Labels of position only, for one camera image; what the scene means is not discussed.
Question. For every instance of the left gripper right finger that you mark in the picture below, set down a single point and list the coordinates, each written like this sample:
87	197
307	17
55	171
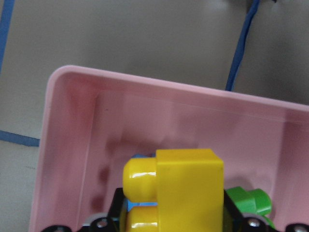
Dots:
235	221

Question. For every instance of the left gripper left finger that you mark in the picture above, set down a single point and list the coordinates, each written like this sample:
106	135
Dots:
113	221

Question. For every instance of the green block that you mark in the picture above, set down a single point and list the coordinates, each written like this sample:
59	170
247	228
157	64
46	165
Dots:
254	201

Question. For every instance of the yellow block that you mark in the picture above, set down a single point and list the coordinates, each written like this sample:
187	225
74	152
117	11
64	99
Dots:
188	186

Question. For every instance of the pink plastic box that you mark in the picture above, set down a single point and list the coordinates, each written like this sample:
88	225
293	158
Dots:
95	120

